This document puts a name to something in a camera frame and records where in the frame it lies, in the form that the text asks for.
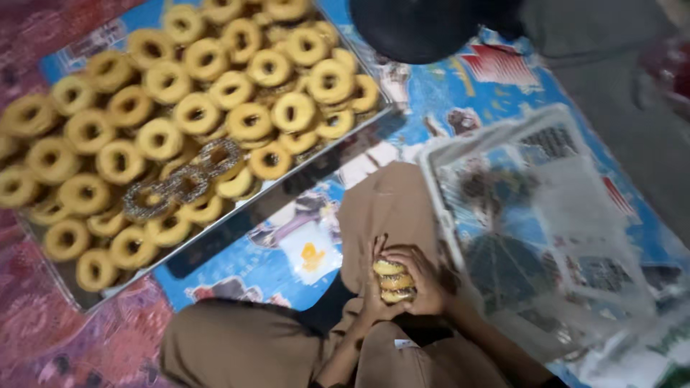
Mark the person's left hand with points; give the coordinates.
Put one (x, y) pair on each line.
(371, 293)

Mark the person's right hand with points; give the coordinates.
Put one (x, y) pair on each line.
(431, 288)

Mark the person's right fingers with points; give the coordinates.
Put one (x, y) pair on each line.
(405, 254)

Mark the small white tag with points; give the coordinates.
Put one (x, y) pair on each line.
(405, 343)

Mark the large metal tray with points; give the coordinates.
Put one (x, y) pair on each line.
(280, 188)

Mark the blue printed plastic mat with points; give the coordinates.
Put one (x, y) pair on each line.
(431, 102)

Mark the person's brown trousers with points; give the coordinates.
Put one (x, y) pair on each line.
(253, 345)

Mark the clear plastic bag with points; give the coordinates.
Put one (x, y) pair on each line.
(582, 226)

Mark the chocolate sprinkle donut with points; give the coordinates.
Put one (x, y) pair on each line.
(146, 201)
(186, 184)
(219, 157)

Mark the pile of plain donuts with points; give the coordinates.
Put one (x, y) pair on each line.
(161, 108)

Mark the red plastic packet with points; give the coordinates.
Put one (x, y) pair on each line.
(671, 67)

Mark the pink patterned carpet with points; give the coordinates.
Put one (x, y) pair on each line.
(48, 339)

